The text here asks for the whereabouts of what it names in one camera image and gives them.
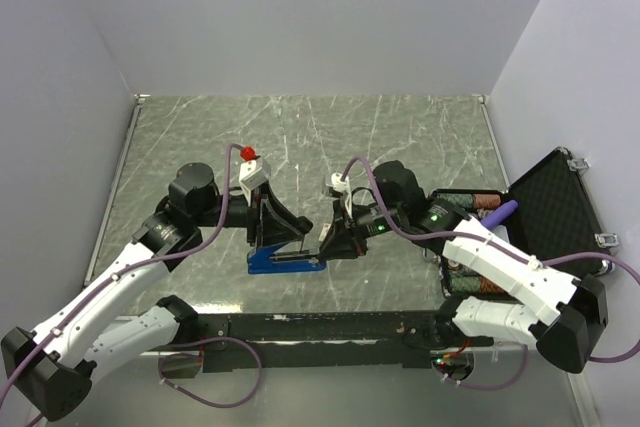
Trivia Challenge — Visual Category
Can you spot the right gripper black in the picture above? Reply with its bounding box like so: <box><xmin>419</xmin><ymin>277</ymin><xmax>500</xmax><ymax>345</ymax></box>
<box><xmin>318</xmin><ymin>198</ymin><xmax>406</xmax><ymax>261</ymax></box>

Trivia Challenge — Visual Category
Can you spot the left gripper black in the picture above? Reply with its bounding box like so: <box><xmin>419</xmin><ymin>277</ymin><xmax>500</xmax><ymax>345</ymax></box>
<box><xmin>193</xmin><ymin>178</ymin><xmax>304</xmax><ymax>246</ymax></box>

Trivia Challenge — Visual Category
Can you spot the blue stapler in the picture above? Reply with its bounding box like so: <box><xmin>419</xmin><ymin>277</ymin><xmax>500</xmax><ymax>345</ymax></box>
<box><xmin>247</xmin><ymin>244</ymin><xmax>327</xmax><ymax>275</ymax></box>

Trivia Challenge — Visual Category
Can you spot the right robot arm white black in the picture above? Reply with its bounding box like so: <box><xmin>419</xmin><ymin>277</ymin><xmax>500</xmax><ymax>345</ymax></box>
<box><xmin>319</xmin><ymin>161</ymin><xmax>608</xmax><ymax>374</ymax></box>

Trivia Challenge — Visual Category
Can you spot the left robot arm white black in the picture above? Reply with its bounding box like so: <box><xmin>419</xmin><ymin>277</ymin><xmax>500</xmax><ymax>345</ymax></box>
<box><xmin>1</xmin><ymin>158</ymin><xmax>313</xmax><ymax>421</ymax></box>

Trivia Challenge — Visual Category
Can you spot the purple marker pen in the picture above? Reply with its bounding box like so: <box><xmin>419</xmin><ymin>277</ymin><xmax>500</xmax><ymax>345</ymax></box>
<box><xmin>481</xmin><ymin>200</ymin><xmax>519</xmax><ymax>230</ymax></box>

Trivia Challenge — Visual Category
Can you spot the black open carrying case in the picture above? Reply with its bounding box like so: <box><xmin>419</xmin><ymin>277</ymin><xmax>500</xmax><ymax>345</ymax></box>
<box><xmin>431</xmin><ymin>147</ymin><xmax>615</xmax><ymax>301</ymax></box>

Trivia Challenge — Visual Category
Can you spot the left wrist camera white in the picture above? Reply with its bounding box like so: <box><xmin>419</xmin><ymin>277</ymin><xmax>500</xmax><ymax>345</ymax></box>
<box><xmin>239</xmin><ymin>157</ymin><xmax>271</xmax><ymax>202</ymax></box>

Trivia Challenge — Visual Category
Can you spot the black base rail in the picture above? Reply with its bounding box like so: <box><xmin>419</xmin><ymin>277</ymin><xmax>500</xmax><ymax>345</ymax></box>
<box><xmin>156</xmin><ymin>311</ymin><xmax>493</xmax><ymax>373</ymax></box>

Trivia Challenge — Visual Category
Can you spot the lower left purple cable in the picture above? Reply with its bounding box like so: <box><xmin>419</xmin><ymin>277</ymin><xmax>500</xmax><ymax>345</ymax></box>
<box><xmin>157</xmin><ymin>336</ymin><xmax>263</xmax><ymax>408</ymax></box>

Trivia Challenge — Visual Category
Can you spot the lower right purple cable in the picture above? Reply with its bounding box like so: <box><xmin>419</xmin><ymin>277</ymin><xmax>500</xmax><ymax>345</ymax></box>
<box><xmin>433</xmin><ymin>344</ymin><xmax>530</xmax><ymax>391</ymax></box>

